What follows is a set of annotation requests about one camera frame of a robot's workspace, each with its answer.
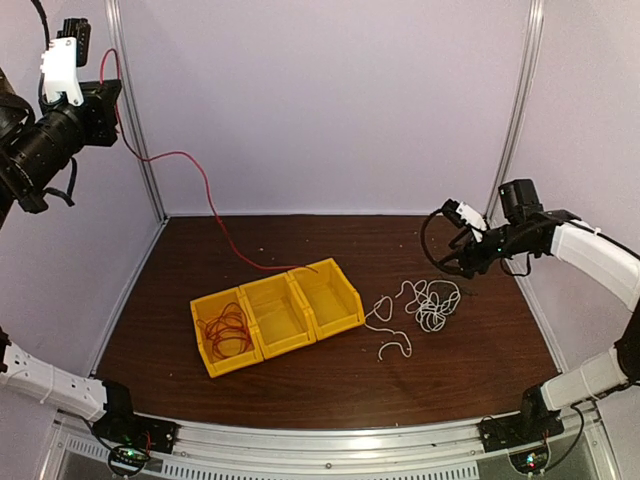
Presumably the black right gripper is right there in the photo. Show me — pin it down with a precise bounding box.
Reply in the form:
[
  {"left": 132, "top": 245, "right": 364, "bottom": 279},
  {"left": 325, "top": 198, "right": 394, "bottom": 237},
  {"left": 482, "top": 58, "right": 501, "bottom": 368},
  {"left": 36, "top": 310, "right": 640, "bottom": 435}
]
[{"left": 437, "top": 222, "right": 534, "bottom": 279}]

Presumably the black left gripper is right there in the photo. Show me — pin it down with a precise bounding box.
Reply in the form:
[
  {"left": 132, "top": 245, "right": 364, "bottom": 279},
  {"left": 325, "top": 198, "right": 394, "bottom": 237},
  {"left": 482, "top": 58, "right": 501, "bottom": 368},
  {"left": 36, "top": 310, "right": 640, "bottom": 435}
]
[{"left": 0, "top": 76, "right": 124, "bottom": 201}]

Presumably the white cable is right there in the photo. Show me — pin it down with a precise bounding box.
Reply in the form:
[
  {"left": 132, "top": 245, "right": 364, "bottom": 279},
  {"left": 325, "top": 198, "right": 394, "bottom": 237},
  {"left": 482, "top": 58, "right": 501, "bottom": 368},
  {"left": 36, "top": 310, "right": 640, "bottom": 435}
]
[
  {"left": 394, "top": 278, "right": 462, "bottom": 335},
  {"left": 362, "top": 295, "right": 414, "bottom": 361}
]

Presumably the thin red cable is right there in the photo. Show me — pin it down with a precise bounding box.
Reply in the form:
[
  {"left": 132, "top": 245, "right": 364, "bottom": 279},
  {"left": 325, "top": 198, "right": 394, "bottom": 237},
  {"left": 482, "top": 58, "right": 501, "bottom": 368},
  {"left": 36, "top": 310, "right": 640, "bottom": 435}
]
[{"left": 197, "top": 302, "right": 254, "bottom": 359}]

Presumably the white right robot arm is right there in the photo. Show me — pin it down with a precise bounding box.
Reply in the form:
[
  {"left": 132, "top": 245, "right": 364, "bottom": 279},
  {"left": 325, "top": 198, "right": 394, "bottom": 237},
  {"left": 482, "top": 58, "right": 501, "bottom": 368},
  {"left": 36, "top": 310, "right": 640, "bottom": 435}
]
[{"left": 420, "top": 179, "right": 639, "bottom": 442}]

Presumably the yellow middle bin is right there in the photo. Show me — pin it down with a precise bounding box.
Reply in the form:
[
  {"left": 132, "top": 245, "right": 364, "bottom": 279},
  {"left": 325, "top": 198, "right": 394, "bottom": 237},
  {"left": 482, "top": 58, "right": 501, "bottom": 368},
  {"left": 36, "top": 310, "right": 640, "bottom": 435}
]
[{"left": 240, "top": 274, "right": 317, "bottom": 359}]

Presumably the yellow bin near front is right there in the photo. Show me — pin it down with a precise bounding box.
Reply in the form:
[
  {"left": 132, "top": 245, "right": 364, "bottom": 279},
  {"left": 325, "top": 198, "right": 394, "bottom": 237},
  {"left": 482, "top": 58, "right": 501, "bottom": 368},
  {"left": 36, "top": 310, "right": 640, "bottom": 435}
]
[{"left": 190, "top": 288, "right": 264, "bottom": 378}]

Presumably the right controller board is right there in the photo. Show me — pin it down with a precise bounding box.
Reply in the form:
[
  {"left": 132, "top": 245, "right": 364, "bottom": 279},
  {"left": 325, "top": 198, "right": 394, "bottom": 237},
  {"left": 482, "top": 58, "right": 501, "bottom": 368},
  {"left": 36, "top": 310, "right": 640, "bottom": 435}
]
[{"left": 508, "top": 446, "right": 550, "bottom": 475}]

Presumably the controller board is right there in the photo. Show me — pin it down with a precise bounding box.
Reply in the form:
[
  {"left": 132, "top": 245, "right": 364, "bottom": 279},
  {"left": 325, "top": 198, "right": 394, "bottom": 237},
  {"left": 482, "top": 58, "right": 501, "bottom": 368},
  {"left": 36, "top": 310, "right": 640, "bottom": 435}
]
[
  {"left": 107, "top": 445, "right": 150, "bottom": 476},
  {"left": 508, "top": 446, "right": 550, "bottom": 475}
]

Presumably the left controller board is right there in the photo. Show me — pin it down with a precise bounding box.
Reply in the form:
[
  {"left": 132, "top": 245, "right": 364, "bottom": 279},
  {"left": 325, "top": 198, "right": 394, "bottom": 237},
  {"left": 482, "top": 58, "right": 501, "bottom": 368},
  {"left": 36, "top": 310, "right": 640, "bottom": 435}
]
[{"left": 107, "top": 445, "right": 150, "bottom": 476}]

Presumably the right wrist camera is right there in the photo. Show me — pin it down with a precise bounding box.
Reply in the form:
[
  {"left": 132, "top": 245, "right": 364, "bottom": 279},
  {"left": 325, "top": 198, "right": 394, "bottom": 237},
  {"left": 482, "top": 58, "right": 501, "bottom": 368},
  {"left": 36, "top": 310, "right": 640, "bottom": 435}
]
[{"left": 441, "top": 199, "right": 488, "bottom": 232}]

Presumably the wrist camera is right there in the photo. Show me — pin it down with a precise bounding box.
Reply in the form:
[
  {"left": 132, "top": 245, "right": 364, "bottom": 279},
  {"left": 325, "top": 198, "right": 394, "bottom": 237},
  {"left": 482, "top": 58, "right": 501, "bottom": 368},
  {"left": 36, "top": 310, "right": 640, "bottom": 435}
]
[
  {"left": 39, "top": 18, "right": 91, "bottom": 106},
  {"left": 441, "top": 199, "right": 488, "bottom": 232}
]

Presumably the black right camera cable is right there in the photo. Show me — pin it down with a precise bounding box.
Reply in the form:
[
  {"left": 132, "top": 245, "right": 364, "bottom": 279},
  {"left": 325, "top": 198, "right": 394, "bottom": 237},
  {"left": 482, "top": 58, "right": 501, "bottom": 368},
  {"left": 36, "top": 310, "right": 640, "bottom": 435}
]
[{"left": 419, "top": 207, "right": 556, "bottom": 279}]

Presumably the black camera cable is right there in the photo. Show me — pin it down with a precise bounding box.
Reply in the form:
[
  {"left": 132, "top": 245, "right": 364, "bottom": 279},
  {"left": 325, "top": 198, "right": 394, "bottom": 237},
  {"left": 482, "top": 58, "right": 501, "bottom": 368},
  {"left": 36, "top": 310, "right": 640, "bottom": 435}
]
[
  {"left": 29, "top": 0, "right": 54, "bottom": 101},
  {"left": 419, "top": 207, "right": 556, "bottom": 279}
]

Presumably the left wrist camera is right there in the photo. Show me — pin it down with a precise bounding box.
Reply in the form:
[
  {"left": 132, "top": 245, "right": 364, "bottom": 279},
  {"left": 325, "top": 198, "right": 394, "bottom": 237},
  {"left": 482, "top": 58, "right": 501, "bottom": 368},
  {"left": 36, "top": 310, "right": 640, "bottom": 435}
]
[{"left": 39, "top": 18, "right": 91, "bottom": 106}]

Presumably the black left camera cable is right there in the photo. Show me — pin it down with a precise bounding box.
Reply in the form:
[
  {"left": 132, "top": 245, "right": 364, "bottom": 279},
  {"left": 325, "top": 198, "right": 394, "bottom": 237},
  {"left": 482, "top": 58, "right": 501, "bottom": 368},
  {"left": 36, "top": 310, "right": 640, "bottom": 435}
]
[{"left": 29, "top": 0, "right": 54, "bottom": 101}]

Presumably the aluminium corner post left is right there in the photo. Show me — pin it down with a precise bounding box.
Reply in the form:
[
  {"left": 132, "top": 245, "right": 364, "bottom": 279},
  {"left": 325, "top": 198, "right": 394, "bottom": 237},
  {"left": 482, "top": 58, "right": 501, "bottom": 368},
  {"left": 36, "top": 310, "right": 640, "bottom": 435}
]
[{"left": 104, "top": 0, "right": 167, "bottom": 222}]

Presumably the aluminium corner post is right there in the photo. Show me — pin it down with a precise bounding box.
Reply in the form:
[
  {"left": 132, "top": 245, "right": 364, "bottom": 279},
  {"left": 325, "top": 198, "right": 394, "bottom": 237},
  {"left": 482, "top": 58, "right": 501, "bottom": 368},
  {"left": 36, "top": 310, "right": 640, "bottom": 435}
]
[
  {"left": 104, "top": 0, "right": 167, "bottom": 222},
  {"left": 485, "top": 0, "right": 545, "bottom": 221}
]

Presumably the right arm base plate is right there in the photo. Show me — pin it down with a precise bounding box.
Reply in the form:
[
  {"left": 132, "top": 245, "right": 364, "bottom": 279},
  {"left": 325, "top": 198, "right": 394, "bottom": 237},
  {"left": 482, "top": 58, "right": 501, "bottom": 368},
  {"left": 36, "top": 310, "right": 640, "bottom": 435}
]
[{"left": 477, "top": 413, "right": 564, "bottom": 453}]

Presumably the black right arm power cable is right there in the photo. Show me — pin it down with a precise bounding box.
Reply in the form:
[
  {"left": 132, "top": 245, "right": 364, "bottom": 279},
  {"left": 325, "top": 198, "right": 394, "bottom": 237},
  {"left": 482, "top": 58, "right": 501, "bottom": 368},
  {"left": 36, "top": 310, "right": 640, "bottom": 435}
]
[{"left": 539, "top": 379, "right": 631, "bottom": 474}]

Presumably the aluminium front rail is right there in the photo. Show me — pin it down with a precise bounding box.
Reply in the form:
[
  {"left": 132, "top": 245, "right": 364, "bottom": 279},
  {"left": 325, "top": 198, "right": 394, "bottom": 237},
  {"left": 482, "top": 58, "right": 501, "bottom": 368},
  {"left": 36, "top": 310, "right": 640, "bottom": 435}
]
[{"left": 44, "top": 392, "right": 616, "bottom": 480}]

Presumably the aluminium corner post right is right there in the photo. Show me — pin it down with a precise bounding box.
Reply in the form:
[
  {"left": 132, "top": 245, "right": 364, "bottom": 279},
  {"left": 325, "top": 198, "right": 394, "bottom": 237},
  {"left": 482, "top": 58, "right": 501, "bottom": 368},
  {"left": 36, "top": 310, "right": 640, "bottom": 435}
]
[{"left": 485, "top": 0, "right": 545, "bottom": 221}]

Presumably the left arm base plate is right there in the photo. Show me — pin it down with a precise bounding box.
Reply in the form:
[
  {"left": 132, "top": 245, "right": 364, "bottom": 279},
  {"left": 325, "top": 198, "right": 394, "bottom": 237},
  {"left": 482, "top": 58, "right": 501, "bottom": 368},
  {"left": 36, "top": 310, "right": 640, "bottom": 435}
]
[{"left": 92, "top": 408, "right": 178, "bottom": 454}]

